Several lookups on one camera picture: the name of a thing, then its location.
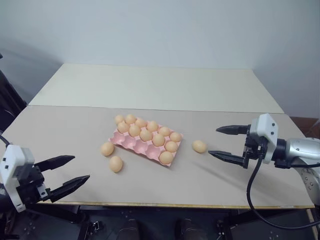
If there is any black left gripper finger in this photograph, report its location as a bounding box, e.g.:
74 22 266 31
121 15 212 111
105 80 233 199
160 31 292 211
34 155 76 173
49 175 91 203

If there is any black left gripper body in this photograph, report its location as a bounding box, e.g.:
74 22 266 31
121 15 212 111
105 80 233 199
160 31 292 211
12 163 55 205

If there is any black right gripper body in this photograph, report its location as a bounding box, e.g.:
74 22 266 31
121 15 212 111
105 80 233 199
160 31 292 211
241 124 267 170

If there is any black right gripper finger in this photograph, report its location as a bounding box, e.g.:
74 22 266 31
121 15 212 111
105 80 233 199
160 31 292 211
207 150 248 169
215 124 249 136

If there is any pink egg tray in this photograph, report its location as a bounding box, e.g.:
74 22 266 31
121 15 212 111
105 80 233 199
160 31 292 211
107 117 185 168

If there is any black chair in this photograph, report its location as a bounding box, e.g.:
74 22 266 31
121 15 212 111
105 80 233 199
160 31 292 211
0 52 28 134

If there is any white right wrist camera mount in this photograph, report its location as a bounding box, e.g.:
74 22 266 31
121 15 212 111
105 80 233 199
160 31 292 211
249 113 280 165

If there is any black table frame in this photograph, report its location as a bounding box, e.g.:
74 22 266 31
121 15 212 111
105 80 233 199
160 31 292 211
0 202 316 240

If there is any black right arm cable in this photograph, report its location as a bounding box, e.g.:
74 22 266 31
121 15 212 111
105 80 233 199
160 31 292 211
245 154 320 229

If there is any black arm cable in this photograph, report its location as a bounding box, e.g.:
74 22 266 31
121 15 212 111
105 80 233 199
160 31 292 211
0 134 13 148
245 154 320 229

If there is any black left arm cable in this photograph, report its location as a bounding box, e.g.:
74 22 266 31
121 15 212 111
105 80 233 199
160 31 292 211
0 134 13 148

